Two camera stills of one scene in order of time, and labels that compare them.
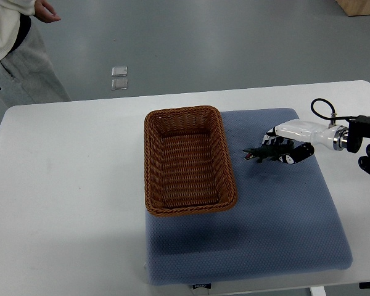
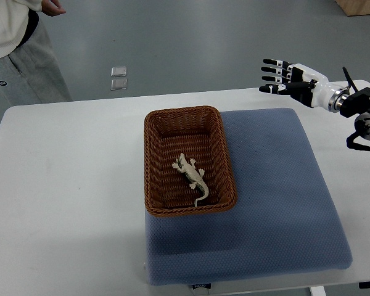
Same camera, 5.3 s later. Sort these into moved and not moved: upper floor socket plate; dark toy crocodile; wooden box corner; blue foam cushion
Moved: dark toy crocodile
Not moved: blue foam cushion; wooden box corner; upper floor socket plate
